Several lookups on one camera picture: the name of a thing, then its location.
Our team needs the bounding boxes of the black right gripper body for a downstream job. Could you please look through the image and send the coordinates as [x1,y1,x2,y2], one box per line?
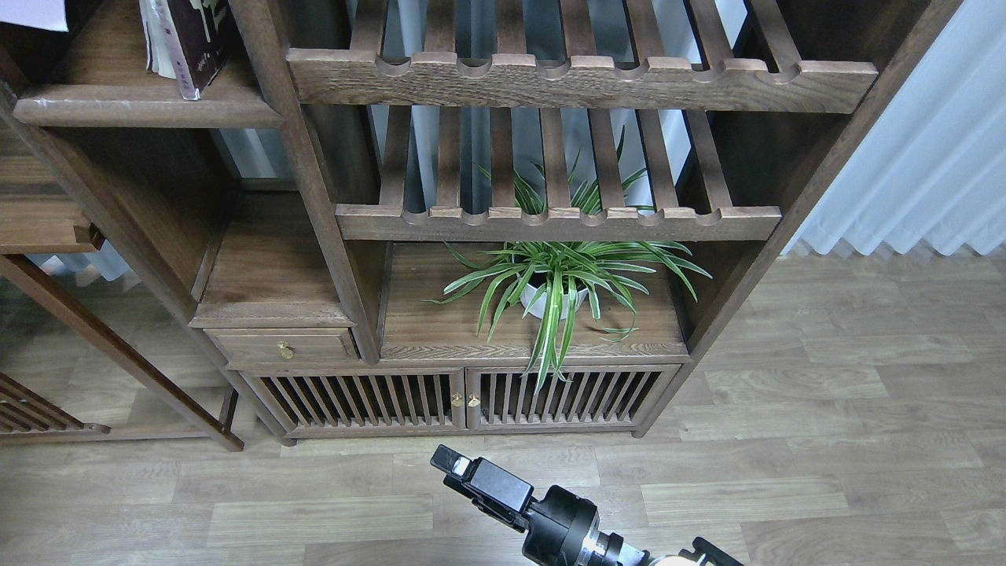
[523,486,630,565]

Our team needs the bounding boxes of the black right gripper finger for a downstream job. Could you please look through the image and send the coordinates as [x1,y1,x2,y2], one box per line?
[430,444,533,533]

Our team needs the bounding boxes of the maroon book white characters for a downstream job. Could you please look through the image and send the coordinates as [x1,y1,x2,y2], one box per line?
[153,1,237,101]

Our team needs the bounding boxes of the red paperback book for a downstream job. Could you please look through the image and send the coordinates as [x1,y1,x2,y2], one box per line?
[138,0,176,79]

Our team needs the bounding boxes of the white purple book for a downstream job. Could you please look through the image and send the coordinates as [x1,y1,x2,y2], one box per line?
[0,0,68,32]

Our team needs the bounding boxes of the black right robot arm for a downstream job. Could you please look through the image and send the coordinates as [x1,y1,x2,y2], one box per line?
[430,444,739,565]

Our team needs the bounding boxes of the white plant pot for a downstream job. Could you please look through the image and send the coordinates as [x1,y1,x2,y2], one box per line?
[519,274,588,320]

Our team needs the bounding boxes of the green spider plant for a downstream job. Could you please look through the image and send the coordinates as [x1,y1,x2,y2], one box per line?
[428,126,712,392]

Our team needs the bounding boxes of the brass drawer knob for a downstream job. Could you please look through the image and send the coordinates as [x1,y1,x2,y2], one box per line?
[277,341,295,359]

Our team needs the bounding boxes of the dark wooden bookshelf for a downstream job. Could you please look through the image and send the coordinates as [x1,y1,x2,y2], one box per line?
[2,1,960,443]

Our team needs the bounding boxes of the white pleated curtain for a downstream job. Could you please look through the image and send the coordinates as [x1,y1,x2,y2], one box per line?
[784,1,1005,255]

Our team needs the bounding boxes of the wooden side rack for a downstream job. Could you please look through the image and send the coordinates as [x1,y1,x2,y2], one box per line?
[0,126,244,454]

